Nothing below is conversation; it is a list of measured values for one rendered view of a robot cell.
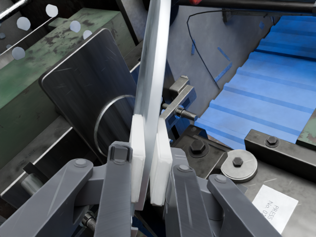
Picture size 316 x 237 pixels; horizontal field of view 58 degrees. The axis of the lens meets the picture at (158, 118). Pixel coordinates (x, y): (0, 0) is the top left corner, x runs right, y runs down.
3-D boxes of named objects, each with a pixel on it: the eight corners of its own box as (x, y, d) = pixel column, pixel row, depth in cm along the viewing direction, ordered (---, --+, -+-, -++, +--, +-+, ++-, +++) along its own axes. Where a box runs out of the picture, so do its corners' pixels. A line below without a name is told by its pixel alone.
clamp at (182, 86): (141, 118, 68) (173, 132, 62) (182, 74, 75) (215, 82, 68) (149, 134, 72) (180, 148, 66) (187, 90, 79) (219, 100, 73)
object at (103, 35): (2, 64, 47) (39, 82, 39) (64, 18, 53) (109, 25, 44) (77, 152, 64) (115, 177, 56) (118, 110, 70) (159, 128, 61)
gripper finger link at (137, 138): (138, 205, 16) (123, 203, 16) (137, 151, 22) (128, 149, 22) (145, 155, 15) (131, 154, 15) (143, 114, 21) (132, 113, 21)
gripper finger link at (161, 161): (159, 157, 15) (173, 159, 15) (154, 116, 21) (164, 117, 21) (150, 206, 16) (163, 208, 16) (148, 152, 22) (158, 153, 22)
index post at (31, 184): (18, 184, 50) (44, 211, 44) (32, 171, 51) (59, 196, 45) (28, 192, 52) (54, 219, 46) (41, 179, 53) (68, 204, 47)
